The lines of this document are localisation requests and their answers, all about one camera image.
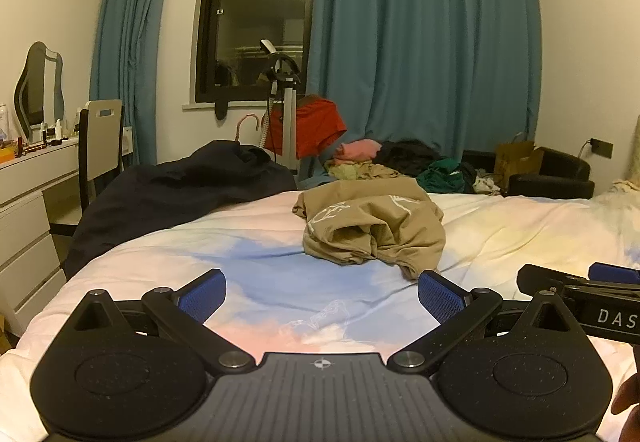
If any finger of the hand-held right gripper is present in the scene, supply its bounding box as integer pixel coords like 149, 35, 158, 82
516, 264, 601, 300
588, 263, 640, 284

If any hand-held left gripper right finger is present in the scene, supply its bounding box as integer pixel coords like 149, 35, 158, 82
387, 270, 578, 373

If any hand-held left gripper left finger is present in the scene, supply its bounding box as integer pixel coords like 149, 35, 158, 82
65, 268, 255, 373

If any tan shirt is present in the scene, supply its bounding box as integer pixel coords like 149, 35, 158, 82
292, 177, 447, 281

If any black clothes heap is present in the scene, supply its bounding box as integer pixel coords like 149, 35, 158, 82
377, 139, 443, 178

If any person's right hand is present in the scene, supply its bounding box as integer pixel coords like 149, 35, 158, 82
617, 371, 640, 442

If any black armchair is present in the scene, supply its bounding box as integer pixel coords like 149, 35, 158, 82
462, 147, 596, 199

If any dark navy cloth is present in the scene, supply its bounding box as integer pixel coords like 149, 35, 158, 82
64, 139, 299, 280

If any white crumpled cloth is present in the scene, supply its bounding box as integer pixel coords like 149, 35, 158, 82
472, 174, 503, 195

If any green garment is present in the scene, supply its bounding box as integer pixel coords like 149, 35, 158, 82
416, 158, 476, 195

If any yellow-green garment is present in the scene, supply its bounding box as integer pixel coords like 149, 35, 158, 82
327, 163, 361, 181

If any pink garment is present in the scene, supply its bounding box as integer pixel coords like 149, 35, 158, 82
334, 138, 383, 163

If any pink hanger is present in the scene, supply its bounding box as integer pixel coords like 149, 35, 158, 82
235, 114, 261, 141

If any white dresser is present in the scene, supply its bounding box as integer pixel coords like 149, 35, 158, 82
0, 136, 81, 338

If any white garment steamer stand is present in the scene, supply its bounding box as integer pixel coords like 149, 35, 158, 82
257, 39, 303, 173

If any red garment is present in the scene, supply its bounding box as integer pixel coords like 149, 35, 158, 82
263, 94, 348, 160

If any row of cosmetic bottles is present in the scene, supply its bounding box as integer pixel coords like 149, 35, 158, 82
0, 102, 81, 158

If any wide blue curtain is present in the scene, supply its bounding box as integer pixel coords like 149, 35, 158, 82
297, 0, 543, 188

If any narrow blue curtain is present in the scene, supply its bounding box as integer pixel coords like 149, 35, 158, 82
89, 0, 178, 168

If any wavy framed mirror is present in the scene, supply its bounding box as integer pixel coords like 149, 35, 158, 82
13, 41, 67, 143

